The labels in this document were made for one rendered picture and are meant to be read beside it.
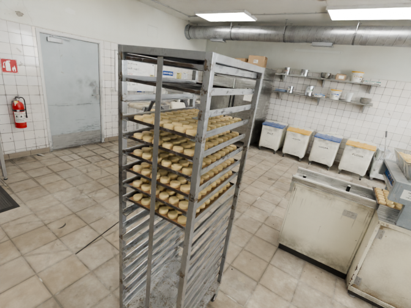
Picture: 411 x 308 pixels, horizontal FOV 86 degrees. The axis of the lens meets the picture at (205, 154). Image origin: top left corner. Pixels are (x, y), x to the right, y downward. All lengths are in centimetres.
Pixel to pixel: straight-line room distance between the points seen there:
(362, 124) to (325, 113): 83
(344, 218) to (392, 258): 42
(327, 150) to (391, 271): 363
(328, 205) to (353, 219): 23
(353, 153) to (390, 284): 355
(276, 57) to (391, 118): 297
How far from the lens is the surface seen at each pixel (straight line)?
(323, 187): 241
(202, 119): 86
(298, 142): 583
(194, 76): 160
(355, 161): 578
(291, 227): 265
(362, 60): 630
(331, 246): 267
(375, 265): 251
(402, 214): 228
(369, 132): 632
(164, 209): 120
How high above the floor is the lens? 175
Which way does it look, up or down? 20 degrees down
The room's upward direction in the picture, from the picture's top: 8 degrees clockwise
